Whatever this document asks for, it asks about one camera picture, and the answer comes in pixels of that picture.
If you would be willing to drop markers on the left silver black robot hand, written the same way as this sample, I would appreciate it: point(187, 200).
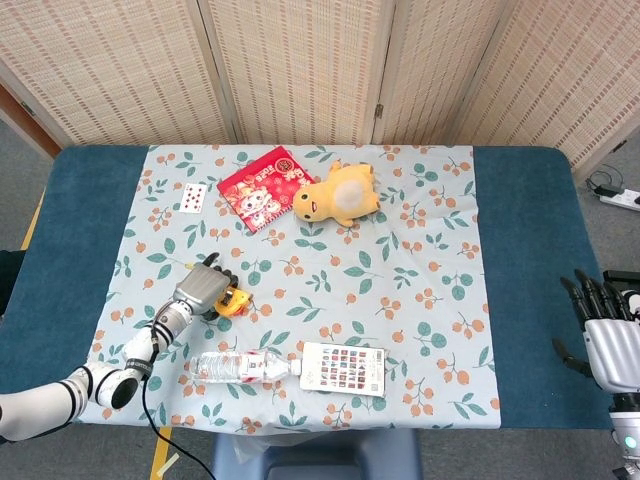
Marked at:
point(200, 287)

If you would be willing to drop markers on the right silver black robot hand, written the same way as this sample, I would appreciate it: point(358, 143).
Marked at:
point(610, 350)

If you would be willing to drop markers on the yellow tape measure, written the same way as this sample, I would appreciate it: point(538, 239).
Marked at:
point(235, 302)

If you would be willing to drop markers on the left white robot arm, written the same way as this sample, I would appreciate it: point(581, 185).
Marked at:
point(50, 405)

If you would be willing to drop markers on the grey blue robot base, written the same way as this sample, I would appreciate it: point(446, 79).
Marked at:
point(320, 455)

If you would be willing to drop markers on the white tape scrap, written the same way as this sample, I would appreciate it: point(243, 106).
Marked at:
point(168, 464)

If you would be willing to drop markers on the black box on floor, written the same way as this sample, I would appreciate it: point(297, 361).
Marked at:
point(622, 277)

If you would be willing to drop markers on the clear plastic water bottle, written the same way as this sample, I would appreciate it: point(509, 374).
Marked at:
point(225, 367)

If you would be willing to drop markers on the diamonds playing card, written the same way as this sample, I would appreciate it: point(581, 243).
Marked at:
point(192, 197)

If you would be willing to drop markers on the red spiral notebook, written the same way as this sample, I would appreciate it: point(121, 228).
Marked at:
point(260, 195)

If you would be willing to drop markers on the blue carpeted table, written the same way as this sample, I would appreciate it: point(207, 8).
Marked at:
point(525, 250)

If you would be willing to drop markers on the white power strip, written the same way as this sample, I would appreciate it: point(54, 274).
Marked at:
point(622, 200)

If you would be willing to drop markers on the floral print tablecloth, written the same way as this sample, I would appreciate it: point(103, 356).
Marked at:
point(350, 300)

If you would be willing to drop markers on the black power adapter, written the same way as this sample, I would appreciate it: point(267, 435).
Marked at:
point(609, 190)

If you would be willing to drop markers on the white photo card box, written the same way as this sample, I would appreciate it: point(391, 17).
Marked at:
point(345, 370)

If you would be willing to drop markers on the yellow plush duck toy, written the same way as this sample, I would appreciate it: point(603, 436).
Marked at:
point(340, 195)

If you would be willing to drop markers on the black object beside table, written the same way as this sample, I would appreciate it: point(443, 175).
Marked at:
point(10, 285)

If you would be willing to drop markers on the woven folding screen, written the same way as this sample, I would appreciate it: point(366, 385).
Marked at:
point(300, 65)

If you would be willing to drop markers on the brown wooden board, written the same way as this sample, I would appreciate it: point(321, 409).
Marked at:
point(25, 117)

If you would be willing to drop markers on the metal screen hinge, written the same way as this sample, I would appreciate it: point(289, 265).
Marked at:
point(378, 111)

